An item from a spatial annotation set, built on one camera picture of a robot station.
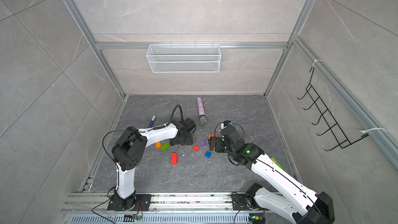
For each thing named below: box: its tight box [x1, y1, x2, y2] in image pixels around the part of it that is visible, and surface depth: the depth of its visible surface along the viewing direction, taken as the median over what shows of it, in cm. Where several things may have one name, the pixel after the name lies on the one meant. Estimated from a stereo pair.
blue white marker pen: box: [147, 115, 157, 129], surface depth 106 cm
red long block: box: [171, 152, 178, 166], surface depth 87 cm
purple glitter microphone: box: [196, 96, 207, 125], surface depth 107 cm
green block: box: [160, 141, 171, 152], surface depth 93 cm
